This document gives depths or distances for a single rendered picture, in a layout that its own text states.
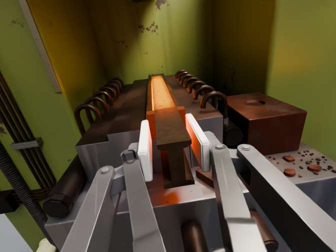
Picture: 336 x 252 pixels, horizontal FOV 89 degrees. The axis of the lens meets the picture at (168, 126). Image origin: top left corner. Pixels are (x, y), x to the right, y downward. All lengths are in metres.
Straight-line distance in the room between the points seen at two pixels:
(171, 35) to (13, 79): 0.48
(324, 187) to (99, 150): 0.29
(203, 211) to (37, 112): 0.36
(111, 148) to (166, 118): 0.10
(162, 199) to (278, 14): 0.37
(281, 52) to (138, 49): 0.45
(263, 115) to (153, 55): 0.50
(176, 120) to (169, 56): 0.54
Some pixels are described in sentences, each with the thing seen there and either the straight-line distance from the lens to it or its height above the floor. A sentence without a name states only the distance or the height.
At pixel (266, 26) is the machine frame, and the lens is 0.43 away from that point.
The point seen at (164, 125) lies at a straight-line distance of 0.15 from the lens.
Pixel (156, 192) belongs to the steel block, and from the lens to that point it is 0.24.
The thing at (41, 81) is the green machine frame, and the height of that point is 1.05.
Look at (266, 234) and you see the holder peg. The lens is 0.25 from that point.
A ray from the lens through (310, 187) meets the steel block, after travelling 0.29.
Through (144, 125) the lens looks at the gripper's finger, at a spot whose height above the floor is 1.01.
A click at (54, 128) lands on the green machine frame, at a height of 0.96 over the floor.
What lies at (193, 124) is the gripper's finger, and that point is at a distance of 0.17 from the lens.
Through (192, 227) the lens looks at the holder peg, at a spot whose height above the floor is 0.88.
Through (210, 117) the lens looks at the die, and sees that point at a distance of 0.23.
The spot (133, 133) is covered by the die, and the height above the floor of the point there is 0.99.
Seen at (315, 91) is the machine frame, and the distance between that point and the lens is 0.51.
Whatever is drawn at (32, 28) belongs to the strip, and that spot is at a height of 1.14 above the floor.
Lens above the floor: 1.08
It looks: 25 degrees down
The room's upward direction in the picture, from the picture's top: 8 degrees counter-clockwise
